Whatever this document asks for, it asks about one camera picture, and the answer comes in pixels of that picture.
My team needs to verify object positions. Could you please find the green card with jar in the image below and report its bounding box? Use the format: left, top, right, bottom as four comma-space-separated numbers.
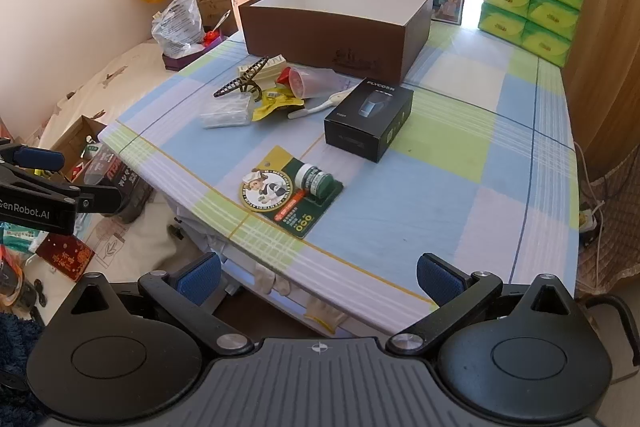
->
239, 146, 344, 239

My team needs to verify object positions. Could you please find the clear bag of floss picks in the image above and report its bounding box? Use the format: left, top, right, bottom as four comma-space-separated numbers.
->
200, 93, 254, 129

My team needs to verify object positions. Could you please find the black hair claw clip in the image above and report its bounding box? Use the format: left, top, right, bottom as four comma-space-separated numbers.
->
213, 57, 269, 101

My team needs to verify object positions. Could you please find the black shaver box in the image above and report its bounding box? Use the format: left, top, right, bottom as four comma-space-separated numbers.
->
324, 79, 413, 162

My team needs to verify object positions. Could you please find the yellow snack packet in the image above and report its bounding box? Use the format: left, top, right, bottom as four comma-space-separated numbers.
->
252, 86, 305, 121

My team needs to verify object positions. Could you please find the white electric razor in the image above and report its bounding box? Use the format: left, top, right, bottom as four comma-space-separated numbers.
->
287, 88, 355, 122

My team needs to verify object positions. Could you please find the beige hair comb clip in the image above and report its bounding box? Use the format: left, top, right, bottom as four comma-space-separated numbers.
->
238, 55, 288, 83

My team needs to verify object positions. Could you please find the open cardboard box on floor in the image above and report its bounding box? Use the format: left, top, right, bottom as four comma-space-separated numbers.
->
50, 116, 105, 180

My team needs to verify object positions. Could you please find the red envelope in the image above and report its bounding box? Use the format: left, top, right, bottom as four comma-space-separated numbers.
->
36, 233, 94, 282

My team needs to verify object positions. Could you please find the checkered tablecloth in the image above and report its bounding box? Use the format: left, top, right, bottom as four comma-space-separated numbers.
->
100, 24, 579, 335

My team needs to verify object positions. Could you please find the purple tray box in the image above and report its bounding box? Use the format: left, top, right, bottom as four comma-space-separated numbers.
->
162, 28, 226, 72

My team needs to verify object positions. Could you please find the crumpled clear plastic bag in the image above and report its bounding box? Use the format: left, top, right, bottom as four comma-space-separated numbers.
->
151, 0, 205, 58

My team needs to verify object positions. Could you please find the quilted brown chair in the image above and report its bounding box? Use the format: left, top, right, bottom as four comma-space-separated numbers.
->
576, 147, 639, 295

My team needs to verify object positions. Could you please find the brown cardboard storage box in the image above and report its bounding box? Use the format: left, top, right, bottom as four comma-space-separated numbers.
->
240, 0, 433, 86

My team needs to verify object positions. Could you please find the green tissue pack bundle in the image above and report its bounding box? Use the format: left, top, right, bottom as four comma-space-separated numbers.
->
478, 0, 585, 68

